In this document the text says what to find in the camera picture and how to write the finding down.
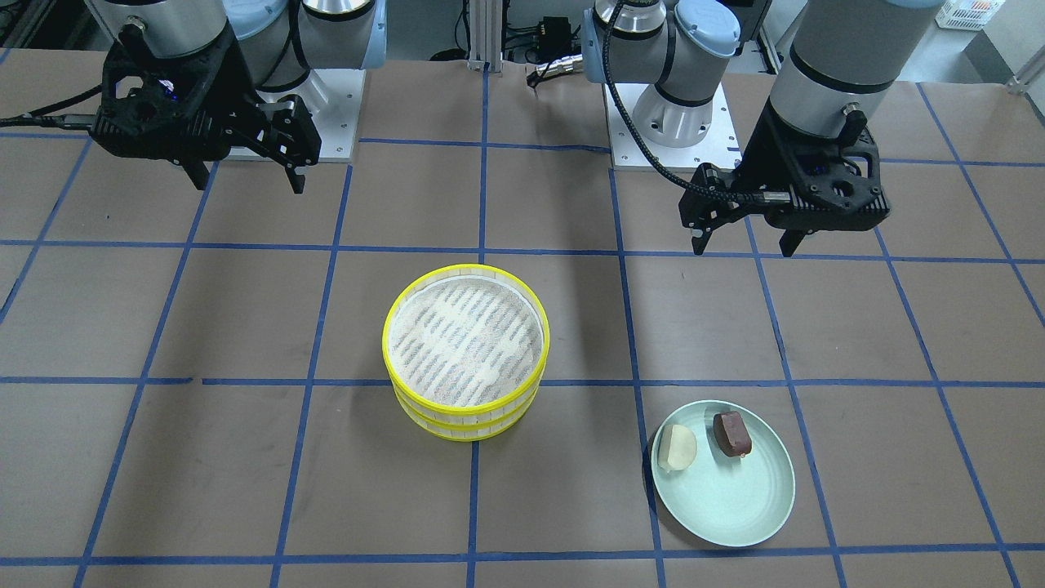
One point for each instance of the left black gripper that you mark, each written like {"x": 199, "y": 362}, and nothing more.
{"x": 759, "y": 155}

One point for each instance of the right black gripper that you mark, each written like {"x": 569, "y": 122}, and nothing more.
{"x": 231, "y": 91}

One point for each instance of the brown steamed bun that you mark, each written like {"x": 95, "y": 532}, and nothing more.
{"x": 731, "y": 434}

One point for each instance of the white steamed bun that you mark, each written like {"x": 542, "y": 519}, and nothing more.
{"x": 678, "y": 448}

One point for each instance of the yellow steamer layer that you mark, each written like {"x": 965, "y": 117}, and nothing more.
{"x": 467, "y": 427}
{"x": 466, "y": 338}

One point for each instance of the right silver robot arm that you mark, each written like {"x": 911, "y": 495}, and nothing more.
{"x": 281, "y": 40}

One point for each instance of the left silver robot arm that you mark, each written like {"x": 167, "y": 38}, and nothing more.
{"x": 662, "y": 63}

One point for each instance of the light green plate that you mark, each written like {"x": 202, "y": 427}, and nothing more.
{"x": 730, "y": 501}

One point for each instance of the black power adapter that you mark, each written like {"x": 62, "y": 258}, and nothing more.
{"x": 553, "y": 34}

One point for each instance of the white plastic basket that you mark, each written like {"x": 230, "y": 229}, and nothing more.
{"x": 967, "y": 15}

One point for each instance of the aluminium frame post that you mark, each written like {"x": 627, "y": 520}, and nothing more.
{"x": 485, "y": 28}

